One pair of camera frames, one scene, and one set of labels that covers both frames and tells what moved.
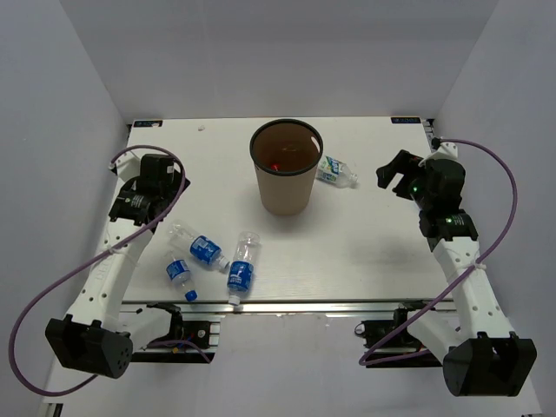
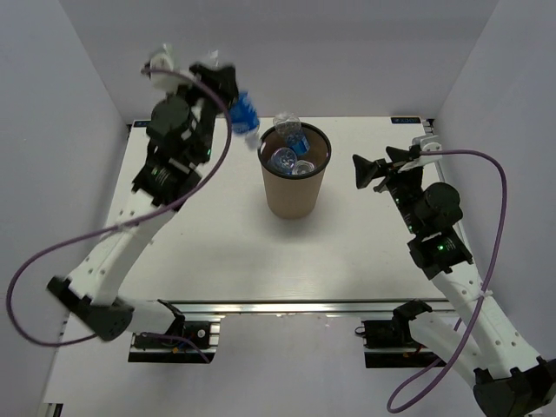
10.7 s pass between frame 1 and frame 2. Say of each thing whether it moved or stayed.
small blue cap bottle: moved
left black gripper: moved
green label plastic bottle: moved
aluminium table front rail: stayed
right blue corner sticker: stayed
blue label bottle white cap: moved
